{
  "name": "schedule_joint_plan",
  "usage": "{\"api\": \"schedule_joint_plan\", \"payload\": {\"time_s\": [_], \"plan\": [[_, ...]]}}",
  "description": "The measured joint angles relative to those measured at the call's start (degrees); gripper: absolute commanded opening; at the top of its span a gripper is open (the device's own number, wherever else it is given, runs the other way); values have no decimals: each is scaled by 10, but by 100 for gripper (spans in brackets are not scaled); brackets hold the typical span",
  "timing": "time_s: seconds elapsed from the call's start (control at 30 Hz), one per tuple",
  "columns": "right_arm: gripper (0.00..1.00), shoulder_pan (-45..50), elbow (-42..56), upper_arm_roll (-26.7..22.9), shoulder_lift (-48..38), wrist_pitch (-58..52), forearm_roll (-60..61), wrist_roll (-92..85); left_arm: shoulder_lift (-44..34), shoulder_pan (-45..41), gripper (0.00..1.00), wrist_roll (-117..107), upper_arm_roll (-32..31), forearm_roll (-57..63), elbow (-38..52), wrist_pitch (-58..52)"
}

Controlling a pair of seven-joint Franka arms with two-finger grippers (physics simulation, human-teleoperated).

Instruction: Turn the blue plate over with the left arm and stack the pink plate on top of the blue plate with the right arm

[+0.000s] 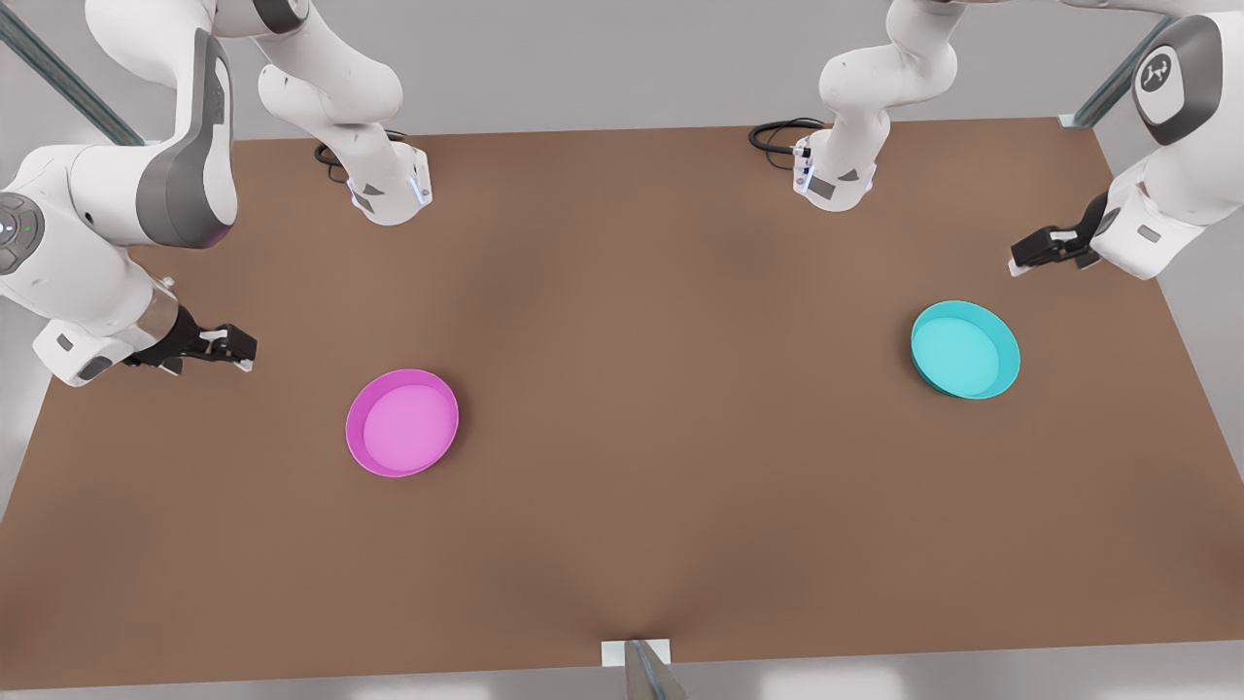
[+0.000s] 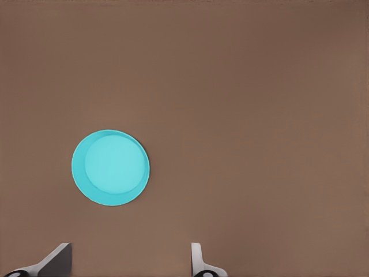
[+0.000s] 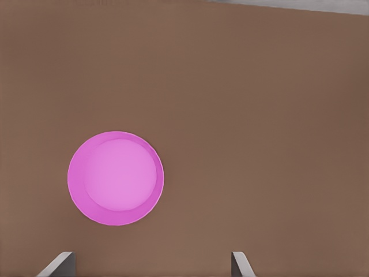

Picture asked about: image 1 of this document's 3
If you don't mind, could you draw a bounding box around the blue plate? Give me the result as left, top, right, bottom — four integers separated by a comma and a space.
911, 299, 1021, 401

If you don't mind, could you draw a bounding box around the silver frame post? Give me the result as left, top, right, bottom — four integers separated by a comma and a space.
0, 8, 147, 148
601, 638, 687, 700
1059, 14, 1177, 130

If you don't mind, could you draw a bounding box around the pink plate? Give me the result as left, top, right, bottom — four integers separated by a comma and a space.
346, 368, 460, 478

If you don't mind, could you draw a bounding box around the black cable loop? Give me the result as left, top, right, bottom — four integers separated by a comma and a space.
314, 129, 409, 186
748, 118, 829, 173

